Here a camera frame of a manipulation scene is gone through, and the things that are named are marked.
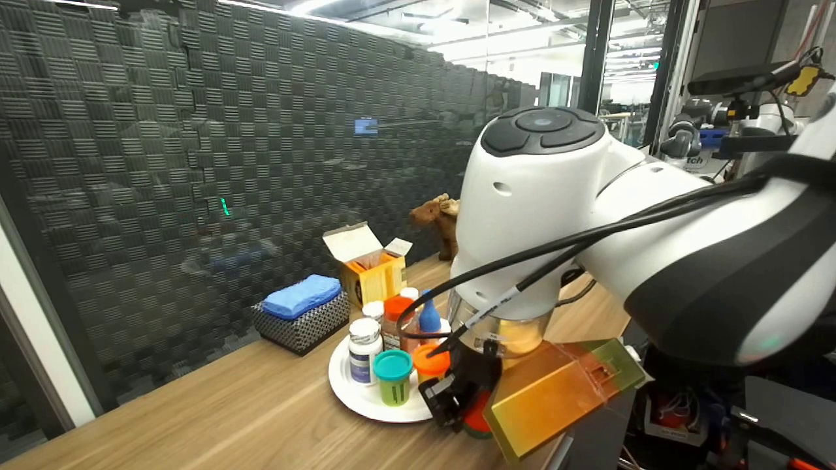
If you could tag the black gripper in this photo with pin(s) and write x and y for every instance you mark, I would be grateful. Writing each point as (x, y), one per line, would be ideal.
(477, 361)

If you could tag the green dough can teal lid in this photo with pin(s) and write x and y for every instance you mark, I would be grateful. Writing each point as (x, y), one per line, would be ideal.
(393, 378)

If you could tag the brown spice bottle orange lid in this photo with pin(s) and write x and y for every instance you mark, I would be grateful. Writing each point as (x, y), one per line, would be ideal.
(395, 319)

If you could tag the white pill bottle blue label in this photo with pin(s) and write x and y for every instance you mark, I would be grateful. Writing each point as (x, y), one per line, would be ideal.
(365, 352)

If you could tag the white bottle green label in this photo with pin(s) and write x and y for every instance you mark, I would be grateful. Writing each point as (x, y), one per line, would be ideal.
(410, 294)

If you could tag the small clear plastic bottle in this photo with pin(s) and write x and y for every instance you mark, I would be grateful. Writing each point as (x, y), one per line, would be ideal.
(372, 310)

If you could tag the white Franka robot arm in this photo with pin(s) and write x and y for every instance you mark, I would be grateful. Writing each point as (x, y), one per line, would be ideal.
(557, 200)

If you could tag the white paper plate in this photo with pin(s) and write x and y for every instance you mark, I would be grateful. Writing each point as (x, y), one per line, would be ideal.
(348, 382)

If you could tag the open yellow cardboard box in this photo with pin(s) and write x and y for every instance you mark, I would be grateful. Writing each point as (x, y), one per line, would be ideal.
(372, 275)

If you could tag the grey woven basket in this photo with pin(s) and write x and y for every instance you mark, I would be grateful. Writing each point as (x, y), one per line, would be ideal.
(302, 330)

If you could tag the brown moose plush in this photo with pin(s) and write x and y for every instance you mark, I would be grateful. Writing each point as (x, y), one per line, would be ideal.
(440, 224)

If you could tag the blue folded cloth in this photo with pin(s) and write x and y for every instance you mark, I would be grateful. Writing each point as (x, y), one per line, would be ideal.
(302, 294)

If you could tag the dark screen on stand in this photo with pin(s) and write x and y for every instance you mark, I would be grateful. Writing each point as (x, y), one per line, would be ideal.
(735, 41)

